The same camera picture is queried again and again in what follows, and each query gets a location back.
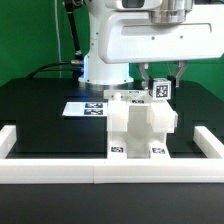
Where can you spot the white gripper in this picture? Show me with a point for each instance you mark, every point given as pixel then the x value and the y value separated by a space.
pixel 130 37

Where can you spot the white tagged cube nut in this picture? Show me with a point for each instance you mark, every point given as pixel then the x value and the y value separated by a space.
pixel 160 89

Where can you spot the white chair seat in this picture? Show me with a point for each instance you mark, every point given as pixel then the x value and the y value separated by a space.
pixel 138 123

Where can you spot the white chair back frame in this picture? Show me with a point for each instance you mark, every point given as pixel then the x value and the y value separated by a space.
pixel 128 95

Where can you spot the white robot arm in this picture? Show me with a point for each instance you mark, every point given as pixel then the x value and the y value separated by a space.
pixel 99 74

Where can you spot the white U-shaped fence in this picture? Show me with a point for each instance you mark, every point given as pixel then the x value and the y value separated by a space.
pixel 178 170

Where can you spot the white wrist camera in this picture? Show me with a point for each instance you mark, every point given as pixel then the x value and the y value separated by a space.
pixel 133 5

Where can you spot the white marker base plate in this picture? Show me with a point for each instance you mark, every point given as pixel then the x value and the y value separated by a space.
pixel 85 109

